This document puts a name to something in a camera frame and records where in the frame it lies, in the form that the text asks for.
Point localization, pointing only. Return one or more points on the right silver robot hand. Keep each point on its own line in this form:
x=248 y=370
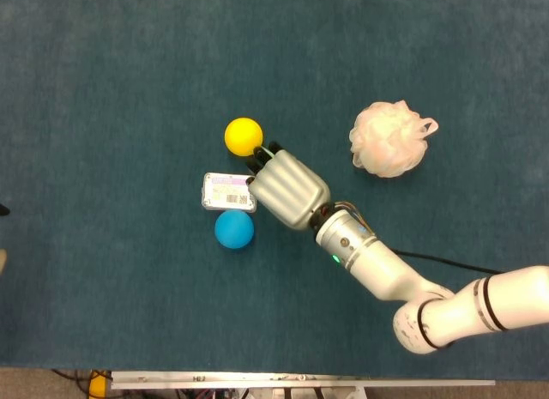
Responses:
x=287 y=189

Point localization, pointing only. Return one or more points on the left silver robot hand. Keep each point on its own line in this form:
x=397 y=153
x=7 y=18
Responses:
x=3 y=259

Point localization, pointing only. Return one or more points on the mint green plastic hairbrush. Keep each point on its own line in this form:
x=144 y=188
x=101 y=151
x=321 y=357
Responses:
x=269 y=151

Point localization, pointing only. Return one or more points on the clear plastic box with label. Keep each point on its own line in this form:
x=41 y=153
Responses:
x=225 y=193

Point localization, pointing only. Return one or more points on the yellow foam ball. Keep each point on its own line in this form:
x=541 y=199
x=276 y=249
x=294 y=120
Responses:
x=243 y=136

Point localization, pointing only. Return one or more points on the white mesh bath loofah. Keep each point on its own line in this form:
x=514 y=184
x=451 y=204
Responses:
x=390 y=137

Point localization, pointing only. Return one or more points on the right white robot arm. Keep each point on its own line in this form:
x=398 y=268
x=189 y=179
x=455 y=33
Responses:
x=386 y=270

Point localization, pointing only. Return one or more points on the blue foam ball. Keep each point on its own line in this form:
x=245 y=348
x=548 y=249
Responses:
x=233 y=229

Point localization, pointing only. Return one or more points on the yellow plastic block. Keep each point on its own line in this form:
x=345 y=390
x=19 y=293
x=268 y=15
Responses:
x=96 y=386

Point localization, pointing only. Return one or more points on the teal table cloth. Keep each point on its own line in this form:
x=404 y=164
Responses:
x=128 y=73

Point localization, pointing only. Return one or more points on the aluminium frame rail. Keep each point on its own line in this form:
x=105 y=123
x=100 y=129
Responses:
x=300 y=382

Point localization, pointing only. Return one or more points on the white metal base frame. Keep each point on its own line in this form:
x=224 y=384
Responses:
x=266 y=394

